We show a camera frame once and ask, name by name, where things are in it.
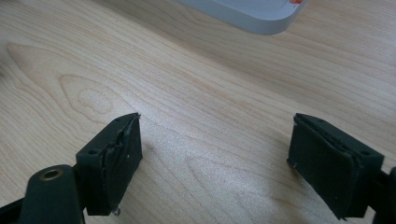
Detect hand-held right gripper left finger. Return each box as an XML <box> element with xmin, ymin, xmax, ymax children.
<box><xmin>75</xmin><ymin>112</ymin><xmax>144</xmax><ymax>217</ymax></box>

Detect white square box lid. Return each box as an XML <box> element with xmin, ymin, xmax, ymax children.
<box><xmin>176</xmin><ymin>0</ymin><xmax>310</xmax><ymax>35</ymax></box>

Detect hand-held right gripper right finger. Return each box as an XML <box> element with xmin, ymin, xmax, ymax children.
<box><xmin>286</xmin><ymin>112</ymin><xmax>386</xmax><ymax>220</ymax></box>

